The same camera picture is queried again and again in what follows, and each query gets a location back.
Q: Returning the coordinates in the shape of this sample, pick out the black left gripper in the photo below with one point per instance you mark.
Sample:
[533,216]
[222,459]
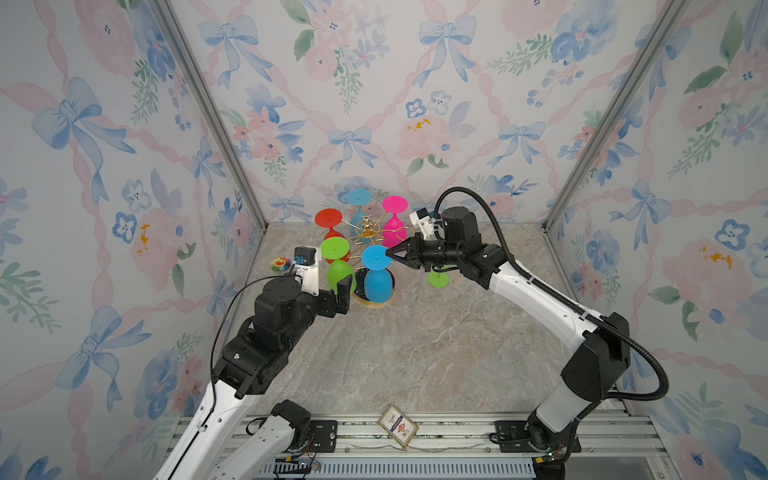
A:
[328,308]

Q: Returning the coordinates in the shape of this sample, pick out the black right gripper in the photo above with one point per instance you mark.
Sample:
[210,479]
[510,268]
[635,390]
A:
[411,248]

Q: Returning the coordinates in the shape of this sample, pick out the blue wine glass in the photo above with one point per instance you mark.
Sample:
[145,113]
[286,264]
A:
[378,283]

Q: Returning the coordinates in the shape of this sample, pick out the green wine glass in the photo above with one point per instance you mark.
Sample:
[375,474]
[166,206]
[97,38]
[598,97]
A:
[439,277]
[336,249]

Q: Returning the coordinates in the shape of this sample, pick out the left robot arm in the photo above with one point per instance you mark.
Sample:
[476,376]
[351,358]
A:
[248,364]

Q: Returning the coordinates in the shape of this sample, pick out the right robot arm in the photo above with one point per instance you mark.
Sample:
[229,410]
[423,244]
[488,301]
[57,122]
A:
[599,345]

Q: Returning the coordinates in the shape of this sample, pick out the pink wine glass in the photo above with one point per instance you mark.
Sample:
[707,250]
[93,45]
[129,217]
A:
[394,230]

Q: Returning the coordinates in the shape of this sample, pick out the green wine glass on rack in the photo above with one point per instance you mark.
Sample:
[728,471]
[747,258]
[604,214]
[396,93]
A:
[336,249]

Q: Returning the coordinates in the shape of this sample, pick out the gold wine glass rack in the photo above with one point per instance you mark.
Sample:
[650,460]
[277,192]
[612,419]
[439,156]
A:
[368,232]

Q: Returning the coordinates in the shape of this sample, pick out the red wine glass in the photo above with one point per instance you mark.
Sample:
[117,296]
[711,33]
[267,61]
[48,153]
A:
[330,219]

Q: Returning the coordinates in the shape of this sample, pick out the teal wine glass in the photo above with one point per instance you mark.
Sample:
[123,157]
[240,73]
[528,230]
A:
[358,198]

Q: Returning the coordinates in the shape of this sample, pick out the rainbow flower plush toy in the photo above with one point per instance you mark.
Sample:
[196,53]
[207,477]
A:
[281,264]

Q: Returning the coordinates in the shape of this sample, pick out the diamond label card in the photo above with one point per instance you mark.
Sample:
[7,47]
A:
[398,426]

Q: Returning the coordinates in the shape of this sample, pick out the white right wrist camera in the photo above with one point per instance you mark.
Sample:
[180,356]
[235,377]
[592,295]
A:
[423,222]

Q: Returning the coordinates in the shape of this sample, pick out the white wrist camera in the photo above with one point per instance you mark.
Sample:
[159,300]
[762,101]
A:
[306,267]
[423,222]

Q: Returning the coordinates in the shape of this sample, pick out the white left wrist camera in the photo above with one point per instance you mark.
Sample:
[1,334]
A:
[306,267]

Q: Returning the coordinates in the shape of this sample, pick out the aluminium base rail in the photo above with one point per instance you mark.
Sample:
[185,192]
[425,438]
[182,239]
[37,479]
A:
[609,444]

